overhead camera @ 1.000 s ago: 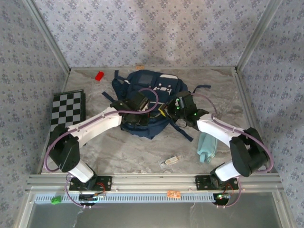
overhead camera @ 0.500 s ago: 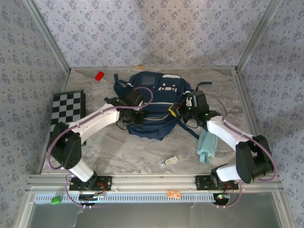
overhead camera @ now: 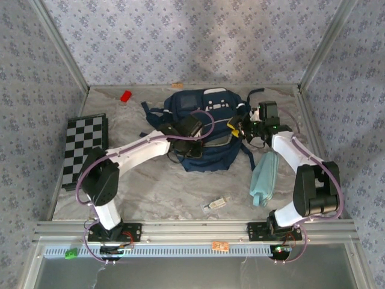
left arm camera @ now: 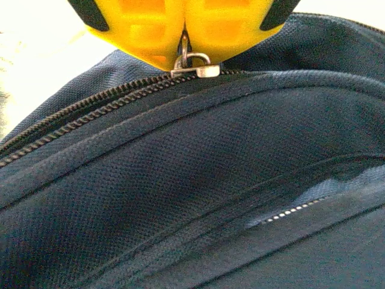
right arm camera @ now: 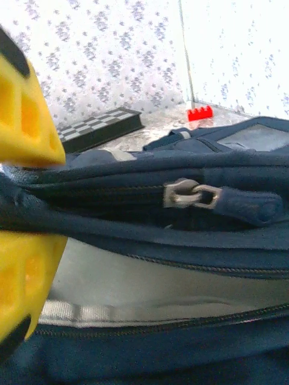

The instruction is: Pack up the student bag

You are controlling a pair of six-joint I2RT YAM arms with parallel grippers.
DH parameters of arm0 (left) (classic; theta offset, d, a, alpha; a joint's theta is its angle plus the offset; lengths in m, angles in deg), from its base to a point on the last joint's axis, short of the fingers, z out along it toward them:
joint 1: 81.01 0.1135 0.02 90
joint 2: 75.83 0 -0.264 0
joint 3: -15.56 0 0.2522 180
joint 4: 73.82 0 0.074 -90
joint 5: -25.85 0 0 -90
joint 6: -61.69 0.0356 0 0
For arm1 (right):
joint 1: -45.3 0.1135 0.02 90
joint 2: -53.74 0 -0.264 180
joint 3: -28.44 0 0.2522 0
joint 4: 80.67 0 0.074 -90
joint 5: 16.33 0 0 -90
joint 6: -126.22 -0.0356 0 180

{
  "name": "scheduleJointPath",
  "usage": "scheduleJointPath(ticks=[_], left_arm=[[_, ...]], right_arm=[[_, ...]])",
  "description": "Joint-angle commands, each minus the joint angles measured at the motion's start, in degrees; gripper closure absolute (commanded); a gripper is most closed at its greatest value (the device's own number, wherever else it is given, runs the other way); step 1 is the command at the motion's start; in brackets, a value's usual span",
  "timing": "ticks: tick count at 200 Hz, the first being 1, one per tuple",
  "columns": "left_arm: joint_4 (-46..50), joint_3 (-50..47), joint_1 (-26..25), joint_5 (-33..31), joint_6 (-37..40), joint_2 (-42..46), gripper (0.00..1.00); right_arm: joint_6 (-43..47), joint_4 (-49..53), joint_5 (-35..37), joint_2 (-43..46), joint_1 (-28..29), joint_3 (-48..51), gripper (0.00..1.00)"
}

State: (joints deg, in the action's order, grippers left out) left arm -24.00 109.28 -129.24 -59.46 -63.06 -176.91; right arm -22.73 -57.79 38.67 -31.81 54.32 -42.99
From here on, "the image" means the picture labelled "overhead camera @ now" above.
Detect navy blue backpack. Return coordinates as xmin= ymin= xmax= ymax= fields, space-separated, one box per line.
xmin=140 ymin=87 xmax=266 ymax=173

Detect black and grey chessboard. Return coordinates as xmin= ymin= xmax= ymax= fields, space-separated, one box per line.
xmin=61 ymin=113 xmax=109 ymax=192

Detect right circuit board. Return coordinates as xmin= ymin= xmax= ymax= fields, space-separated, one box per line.
xmin=270 ymin=244 xmax=292 ymax=260

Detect circuit board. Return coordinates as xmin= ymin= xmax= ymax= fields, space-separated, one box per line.
xmin=270 ymin=244 xmax=292 ymax=260
xmin=99 ymin=245 xmax=135 ymax=256

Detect left circuit board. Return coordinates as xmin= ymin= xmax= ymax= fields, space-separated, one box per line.
xmin=99 ymin=245 xmax=135 ymax=256

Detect grey metal panel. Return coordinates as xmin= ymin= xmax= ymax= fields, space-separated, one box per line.
xmin=22 ymin=243 xmax=372 ymax=289

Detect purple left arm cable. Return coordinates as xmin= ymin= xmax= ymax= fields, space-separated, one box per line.
xmin=75 ymin=110 xmax=215 ymax=266

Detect aluminium side rail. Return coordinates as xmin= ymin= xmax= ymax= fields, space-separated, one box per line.
xmin=46 ymin=89 xmax=90 ymax=221
xmin=296 ymin=85 xmax=345 ymax=220

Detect aluminium front rail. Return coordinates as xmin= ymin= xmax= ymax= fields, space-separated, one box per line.
xmin=32 ymin=219 xmax=360 ymax=244

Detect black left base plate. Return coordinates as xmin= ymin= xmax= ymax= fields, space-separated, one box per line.
xmin=87 ymin=222 xmax=143 ymax=243

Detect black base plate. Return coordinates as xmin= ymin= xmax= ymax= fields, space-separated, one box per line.
xmin=247 ymin=222 xmax=303 ymax=241
xmin=87 ymin=222 xmax=143 ymax=243

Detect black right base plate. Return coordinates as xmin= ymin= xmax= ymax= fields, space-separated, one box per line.
xmin=247 ymin=222 xmax=303 ymax=241

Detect grey slotted cable duct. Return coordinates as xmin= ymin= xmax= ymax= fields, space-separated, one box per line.
xmin=43 ymin=244 xmax=274 ymax=258

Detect aluminium frame post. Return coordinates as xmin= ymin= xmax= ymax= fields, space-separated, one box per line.
xmin=29 ymin=0 xmax=90 ymax=93
xmin=297 ymin=0 xmax=359 ymax=93

